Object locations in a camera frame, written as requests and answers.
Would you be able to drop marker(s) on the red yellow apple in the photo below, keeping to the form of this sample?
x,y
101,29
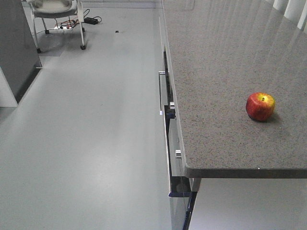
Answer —
x,y
260,106

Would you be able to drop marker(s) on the kitchen island cabinet front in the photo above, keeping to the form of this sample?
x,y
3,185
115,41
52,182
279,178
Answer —
x,y
182,190

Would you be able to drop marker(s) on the black power adapter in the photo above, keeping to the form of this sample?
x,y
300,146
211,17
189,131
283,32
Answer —
x,y
89,20

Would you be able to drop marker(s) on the white power strip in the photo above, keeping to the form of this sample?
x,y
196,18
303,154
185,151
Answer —
x,y
63,28

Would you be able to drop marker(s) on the grey cabinet panel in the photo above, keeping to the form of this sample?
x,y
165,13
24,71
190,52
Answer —
x,y
19,60

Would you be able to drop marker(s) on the chrome drawer handle bar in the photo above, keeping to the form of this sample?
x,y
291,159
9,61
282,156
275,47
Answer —
x,y
160,73

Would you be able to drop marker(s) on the white frame chair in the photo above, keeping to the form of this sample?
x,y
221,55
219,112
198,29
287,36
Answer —
x,y
54,9

